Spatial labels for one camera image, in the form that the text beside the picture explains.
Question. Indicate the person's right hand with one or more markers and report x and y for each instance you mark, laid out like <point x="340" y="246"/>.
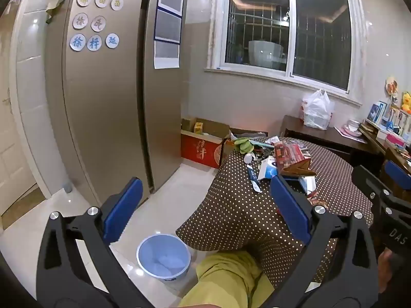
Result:
<point x="385" y="272"/>

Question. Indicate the white blue tissue packet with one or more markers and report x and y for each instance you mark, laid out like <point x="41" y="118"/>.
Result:
<point x="266" y="168"/>

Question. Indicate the blue white toothpaste tube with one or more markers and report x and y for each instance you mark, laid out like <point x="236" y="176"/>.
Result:
<point x="253" y="179"/>

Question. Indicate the green plush toy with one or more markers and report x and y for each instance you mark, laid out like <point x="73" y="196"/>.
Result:
<point x="245" y="146"/>

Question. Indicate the yellow duck toy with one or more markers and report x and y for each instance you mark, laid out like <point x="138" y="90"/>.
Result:
<point x="407" y="102"/>

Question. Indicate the brown cardboard carton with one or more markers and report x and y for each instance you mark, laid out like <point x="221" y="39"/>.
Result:
<point x="298" y="168"/>

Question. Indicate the brown polka dot tablecloth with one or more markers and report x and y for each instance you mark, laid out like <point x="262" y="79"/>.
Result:
<point x="237" y="205"/>

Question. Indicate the dark wooden sideboard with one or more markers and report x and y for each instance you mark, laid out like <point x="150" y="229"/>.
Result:
<point x="301" y="128"/>

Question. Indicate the orange round wall ornament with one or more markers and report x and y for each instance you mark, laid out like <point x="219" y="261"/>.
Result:
<point x="391" y="86"/>

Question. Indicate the small grey cup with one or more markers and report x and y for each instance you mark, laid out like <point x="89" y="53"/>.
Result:
<point x="66" y="187"/>

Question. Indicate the red cardboard box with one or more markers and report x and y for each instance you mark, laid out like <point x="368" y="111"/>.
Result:
<point x="199" y="150"/>

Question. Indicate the clear plastic bag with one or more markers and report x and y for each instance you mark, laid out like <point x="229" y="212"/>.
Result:
<point x="242" y="133"/>

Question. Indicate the white framed window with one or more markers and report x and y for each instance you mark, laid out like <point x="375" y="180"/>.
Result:
<point x="321" y="32"/>

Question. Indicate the white plastic shopping bag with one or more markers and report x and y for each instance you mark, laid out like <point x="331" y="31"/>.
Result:
<point x="318" y="109"/>

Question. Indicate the teal packet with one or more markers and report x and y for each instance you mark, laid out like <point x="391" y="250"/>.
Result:
<point x="263" y="142"/>

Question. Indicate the blue plastic bin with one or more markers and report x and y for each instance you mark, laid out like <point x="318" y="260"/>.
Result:
<point x="160" y="256"/>

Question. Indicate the pink bowl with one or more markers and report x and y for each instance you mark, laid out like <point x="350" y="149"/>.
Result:
<point x="351" y="127"/>

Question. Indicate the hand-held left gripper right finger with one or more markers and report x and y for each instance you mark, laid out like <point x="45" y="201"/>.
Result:
<point x="290" y="208"/>

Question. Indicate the brown wooden chair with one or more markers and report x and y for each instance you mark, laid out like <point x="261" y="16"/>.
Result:
<point x="393" y="155"/>

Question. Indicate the blue white box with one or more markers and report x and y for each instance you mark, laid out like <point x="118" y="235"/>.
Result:
<point x="377" y="112"/>

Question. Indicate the brown cardboard box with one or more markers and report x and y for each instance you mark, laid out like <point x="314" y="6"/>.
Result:
<point x="226" y="150"/>

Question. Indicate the group of round fridge magnets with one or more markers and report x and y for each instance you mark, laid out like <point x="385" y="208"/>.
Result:
<point x="78" y="42"/>

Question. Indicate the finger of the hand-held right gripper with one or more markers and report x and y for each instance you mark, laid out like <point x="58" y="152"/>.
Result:
<point x="398" y="171"/>
<point x="369" y="183"/>

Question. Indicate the white door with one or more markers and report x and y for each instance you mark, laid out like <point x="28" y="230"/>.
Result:
<point x="12" y="154"/>

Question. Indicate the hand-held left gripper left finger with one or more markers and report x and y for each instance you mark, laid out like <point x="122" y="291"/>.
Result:
<point x="123" y="211"/>

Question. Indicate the white plastic bottle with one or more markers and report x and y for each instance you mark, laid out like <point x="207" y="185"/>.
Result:
<point x="248" y="158"/>

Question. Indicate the person's leg in yellow-green pants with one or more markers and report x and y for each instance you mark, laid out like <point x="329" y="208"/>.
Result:
<point x="221" y="279"/>

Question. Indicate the beige refrigerator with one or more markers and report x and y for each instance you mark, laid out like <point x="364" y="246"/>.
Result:
<point x="106" y="102"/>

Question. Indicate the yellow carton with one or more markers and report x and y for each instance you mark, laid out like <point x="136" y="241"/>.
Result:
<point x="199" y="128"/>

